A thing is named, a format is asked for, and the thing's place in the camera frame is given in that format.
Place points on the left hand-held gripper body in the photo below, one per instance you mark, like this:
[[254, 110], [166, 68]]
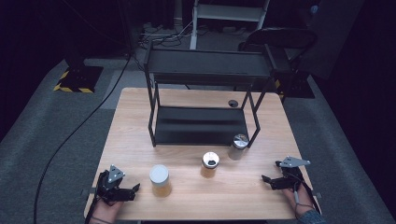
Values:
[[111, 183]]

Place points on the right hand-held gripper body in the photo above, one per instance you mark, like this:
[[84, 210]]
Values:
[[291, 175]]

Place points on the white-lidded amber jar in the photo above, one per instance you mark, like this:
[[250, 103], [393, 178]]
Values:
[[160, 180]]

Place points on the black two-tier metal rack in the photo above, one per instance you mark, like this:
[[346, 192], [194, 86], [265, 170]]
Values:
[[199, 124]]

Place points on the person's right hand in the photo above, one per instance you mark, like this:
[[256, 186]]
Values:
[[299, 199]]

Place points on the person's left hand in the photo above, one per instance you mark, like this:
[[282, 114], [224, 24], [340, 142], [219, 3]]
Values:
[[104, 212]]

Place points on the black table grommet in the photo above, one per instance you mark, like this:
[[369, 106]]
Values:
[[233, 103]]

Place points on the black stand base hazard tape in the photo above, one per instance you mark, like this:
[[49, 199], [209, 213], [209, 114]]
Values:
[[79, 77], [295, 87]]

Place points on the black chair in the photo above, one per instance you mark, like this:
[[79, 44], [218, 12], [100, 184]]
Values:
[[280, 37]]

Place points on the grey table edge bracket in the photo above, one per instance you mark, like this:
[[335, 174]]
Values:
[[88, 191], [317, 195]]

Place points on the white metal frame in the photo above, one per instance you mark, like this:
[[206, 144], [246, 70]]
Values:
[[229, 12]]

